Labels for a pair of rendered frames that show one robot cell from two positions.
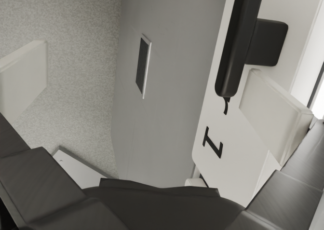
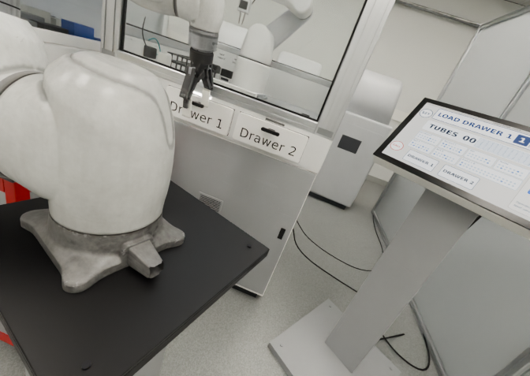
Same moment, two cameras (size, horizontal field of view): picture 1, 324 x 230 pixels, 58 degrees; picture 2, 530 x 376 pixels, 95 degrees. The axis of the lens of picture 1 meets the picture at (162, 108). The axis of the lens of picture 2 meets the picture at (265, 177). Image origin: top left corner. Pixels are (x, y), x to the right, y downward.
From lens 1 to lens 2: 0.93 m
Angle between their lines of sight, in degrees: 55
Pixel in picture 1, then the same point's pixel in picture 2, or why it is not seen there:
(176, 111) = (220, 158)
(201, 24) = (195, 142)
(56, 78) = (210, 323)
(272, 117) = (204, 94)
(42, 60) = (185, 113)
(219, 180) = (225, 119)
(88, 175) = (298, 329)
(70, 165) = (285, 339)
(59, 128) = (251, 339)
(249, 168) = (219, 108)
